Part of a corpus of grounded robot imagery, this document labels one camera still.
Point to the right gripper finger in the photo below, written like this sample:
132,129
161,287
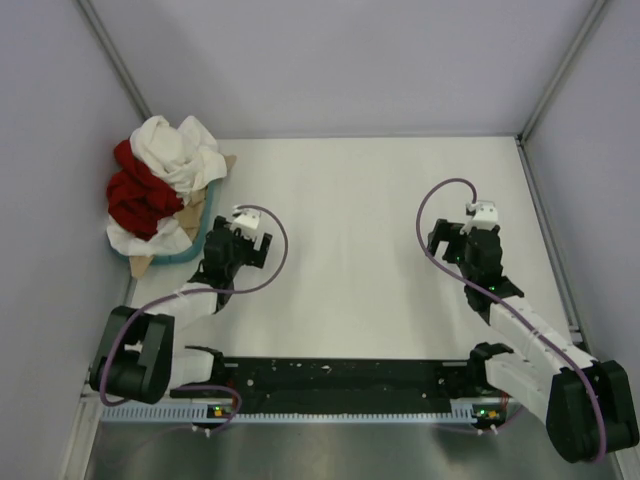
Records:
447,232
493,234

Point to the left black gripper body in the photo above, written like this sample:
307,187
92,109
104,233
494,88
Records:
243,253

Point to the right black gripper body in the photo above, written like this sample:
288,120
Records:
467,269

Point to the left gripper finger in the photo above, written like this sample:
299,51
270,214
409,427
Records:
260,254
240,227

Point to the white floral print t-shirt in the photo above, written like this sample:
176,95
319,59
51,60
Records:
159,146

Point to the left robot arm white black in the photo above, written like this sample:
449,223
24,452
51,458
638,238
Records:
138,358

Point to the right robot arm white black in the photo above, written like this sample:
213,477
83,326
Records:
586,405

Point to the white t-shirts in basket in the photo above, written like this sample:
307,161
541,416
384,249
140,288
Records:
164,171

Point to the tan cloth in basket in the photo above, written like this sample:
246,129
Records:
197,172

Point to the red t-shirt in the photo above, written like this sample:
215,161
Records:
137,199

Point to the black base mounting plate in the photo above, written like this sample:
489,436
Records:
319,386

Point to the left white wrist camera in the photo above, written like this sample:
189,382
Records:
252,215

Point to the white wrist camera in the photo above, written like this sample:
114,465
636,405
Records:
483,215
252,215

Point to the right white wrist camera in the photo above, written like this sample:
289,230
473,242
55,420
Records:
483,215

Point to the grey slotted cable duct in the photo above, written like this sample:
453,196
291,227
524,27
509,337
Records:
202,413

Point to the right aluminium frame post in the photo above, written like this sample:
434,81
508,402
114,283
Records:
593,19

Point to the aluminium frame post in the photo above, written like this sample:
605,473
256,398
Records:
98,29
593,19

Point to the left aluminium frame post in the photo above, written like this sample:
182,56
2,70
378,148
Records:
98,29

